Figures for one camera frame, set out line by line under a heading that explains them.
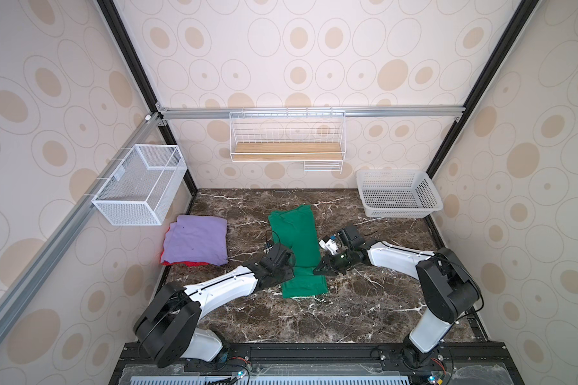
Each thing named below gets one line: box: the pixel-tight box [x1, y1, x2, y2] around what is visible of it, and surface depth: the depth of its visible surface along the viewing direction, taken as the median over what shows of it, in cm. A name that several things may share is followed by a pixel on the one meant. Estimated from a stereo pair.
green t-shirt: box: [268, 204, 328, 300], surface depth 101 cm
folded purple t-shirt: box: [162, 214, 229, 267], surface depth 98 cm
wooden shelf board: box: [232, 142, 343, 161], surface depth 101 cm
